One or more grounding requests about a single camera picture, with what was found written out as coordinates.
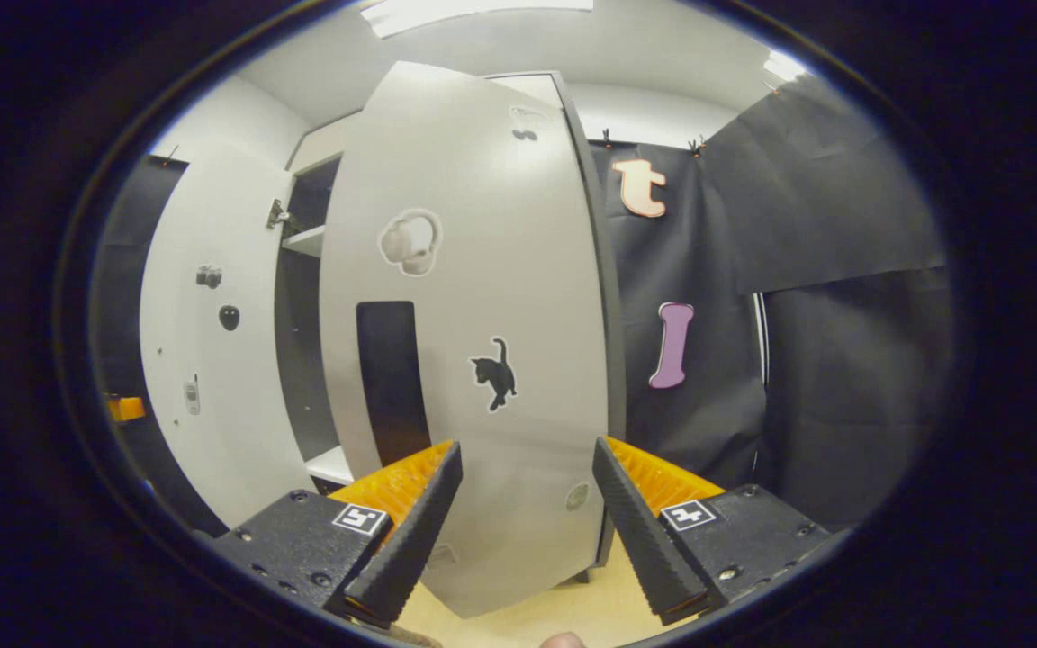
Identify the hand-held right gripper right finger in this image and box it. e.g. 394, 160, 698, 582
592, 436, 852, 628

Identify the white cabinet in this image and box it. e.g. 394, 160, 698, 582
274, 70, 575, 498

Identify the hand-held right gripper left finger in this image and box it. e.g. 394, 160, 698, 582
211, 439, 464, 630

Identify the large ceiling light panel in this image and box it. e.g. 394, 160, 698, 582
360, 0, 594, 40

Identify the black backdrop cloth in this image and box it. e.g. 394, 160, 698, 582
89, 155, 228, 538
583, 72, 957, 534

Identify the small ceiling light panel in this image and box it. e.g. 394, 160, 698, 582
762, 49, 808, 83

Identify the white cabinet door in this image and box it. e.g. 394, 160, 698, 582
318, 60, 629, 621
138, 142, 323, 528

